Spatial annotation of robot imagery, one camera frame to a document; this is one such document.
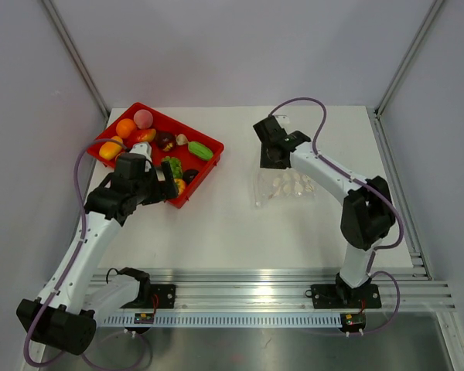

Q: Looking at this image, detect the orange bell pepper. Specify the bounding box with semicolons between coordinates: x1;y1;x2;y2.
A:
174;179;187;196

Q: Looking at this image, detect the green grape bunch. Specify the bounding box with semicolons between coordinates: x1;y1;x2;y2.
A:
162;156;183;179

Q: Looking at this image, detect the clear zip top bag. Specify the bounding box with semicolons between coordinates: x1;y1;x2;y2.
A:
253;168;317;208

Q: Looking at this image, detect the green bitter gourd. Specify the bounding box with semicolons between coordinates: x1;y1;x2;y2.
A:
187;141;213;162

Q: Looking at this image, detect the dark purple mangosteen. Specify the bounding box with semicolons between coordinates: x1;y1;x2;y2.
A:
155;131;177;152

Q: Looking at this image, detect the dark purple eggplant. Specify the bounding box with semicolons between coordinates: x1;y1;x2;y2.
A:
183;168;199;185

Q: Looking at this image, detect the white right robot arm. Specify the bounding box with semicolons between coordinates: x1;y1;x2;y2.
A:
253;116;396;306

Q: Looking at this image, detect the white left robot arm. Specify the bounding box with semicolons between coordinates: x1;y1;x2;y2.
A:
16;152;178;356

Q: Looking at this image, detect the red plastic tray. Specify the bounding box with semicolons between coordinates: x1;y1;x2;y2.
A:
97;102;224;209

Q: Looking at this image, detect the yellow orange mango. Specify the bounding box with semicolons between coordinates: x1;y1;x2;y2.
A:
98;136;125;161

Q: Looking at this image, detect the red yellow mango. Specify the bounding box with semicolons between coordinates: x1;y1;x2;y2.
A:
128;128;156;145

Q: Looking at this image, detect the white garlic bulb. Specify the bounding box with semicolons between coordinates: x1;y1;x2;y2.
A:
176;134;189;146

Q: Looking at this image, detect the orange fruit upper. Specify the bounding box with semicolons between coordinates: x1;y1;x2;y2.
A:
115;118;138;139

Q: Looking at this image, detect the pink peach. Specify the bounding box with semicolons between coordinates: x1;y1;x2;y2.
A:
133;109;154;130

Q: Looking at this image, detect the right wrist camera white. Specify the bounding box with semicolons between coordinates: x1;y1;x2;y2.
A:
274;114;290;126

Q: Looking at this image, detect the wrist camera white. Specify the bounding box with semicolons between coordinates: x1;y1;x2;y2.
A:
274;114;290;126
130;141;152;161

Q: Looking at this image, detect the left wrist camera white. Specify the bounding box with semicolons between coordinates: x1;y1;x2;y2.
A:
130;141;152;161

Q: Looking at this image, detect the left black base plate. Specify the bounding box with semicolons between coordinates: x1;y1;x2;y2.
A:
122;284;176;310

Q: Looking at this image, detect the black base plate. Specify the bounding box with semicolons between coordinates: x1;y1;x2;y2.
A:
305;284;382;309
122;284;176;310

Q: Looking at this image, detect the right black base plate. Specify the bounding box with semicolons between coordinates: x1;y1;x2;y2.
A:
305;284;382;309

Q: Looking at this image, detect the white slotted cable duct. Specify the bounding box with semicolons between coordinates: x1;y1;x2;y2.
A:
101;311;341;328

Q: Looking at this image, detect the aluminium rail frame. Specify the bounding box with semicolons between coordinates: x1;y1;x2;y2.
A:
87;105;455;312

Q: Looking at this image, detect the right aluminium corner post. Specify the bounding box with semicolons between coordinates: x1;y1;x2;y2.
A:
374;0;448;119

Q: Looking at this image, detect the aluminium corner post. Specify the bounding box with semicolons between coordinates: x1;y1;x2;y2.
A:
39;0;111;121
374;0;448;119

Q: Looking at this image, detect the left aluminium corner post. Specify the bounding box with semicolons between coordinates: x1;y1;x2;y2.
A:
39;0;111;121

